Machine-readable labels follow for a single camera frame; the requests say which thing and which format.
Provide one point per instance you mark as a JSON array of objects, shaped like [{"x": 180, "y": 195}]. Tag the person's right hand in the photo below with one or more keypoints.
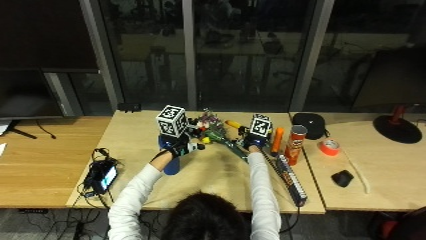
[{"x": 254, "y": 142}]

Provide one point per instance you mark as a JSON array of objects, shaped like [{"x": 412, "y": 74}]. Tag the artificial flower bouquet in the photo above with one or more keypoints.
[{"x": 215, "y": 130}]

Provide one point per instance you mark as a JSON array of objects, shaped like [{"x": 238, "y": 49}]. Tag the black monitor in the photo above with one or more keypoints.
[{"x": 27, "y": 93}]

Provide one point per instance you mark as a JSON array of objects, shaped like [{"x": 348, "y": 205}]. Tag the white marker cube on left glove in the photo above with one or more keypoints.
[{"x": 172, "y": 120}]

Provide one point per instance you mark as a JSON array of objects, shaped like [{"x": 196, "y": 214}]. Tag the white marker cube on glove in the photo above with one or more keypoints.
[
  {"x": 172, "y": 120},
  {"x": 262, "y": 125}
]

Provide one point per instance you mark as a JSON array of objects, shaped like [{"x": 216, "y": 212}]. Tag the orange tape roll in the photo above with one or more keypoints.
[{"x": 330, "y": 147}]

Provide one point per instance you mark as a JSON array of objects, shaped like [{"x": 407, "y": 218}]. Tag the orange snack can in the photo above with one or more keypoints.
[{"x": 295, "y": 145}]

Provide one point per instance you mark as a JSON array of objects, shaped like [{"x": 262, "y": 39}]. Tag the white marker cube on right glove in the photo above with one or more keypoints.
[{"x": 262, "y": 125}]

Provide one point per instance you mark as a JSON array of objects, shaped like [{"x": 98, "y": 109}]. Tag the black computer mouse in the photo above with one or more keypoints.
[{"x": 343, "y": 178}]

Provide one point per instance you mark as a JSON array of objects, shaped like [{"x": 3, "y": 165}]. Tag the black pouch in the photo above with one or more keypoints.
[{"x": 310, "y": 125}]

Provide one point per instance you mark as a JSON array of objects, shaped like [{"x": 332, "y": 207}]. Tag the long black power strip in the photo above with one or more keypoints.
[{"x": 291, "y": 178}]

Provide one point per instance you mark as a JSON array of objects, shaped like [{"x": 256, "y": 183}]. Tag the black round base with red pole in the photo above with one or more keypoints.
[{"x": 397, "y": 129}]

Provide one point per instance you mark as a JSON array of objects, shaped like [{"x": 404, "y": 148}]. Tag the person's left hand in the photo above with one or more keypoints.
[{"x": 179, "y": 148}]

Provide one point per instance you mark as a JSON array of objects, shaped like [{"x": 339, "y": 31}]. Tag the red and black chair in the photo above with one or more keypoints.
[{"x": 400, "y": 226}]

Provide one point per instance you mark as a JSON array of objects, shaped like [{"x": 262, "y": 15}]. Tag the black device with lit screen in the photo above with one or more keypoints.
[{"x": 103, "y": 175}]

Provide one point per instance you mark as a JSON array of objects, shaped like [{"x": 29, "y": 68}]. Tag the white thin stick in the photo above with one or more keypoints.
[{"x": 359, "y": 173}]

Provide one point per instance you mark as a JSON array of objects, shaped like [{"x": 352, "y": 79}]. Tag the small black box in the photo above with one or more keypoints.
[{"x": 128, "y": 107}]

